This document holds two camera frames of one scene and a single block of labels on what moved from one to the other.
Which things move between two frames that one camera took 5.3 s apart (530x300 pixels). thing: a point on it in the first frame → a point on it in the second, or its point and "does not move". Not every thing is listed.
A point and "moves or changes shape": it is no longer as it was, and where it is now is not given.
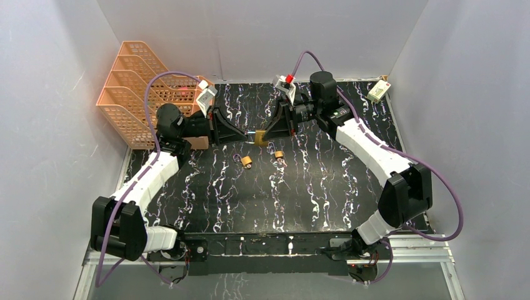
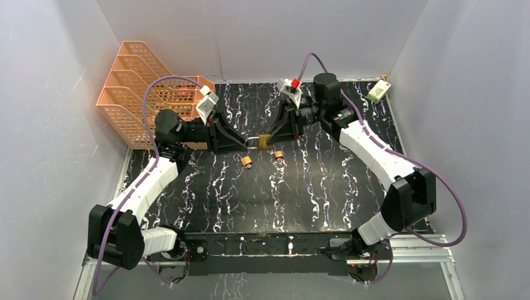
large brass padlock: (259, 138) moves or changes shape
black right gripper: (284, 124) does not move
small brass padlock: (245, 161) does not move
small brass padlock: (279, 154) does not move
